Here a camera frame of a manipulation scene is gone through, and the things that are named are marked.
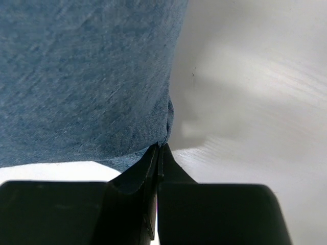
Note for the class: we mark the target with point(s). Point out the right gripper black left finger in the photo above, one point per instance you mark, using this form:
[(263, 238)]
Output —
[(121, 211)]

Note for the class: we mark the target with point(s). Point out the blue pillowcase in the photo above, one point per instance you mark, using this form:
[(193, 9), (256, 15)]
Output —
[(86, 80)]

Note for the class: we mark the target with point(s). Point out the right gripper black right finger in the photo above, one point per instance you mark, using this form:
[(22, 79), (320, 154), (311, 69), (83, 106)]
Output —
[(194, 213)]

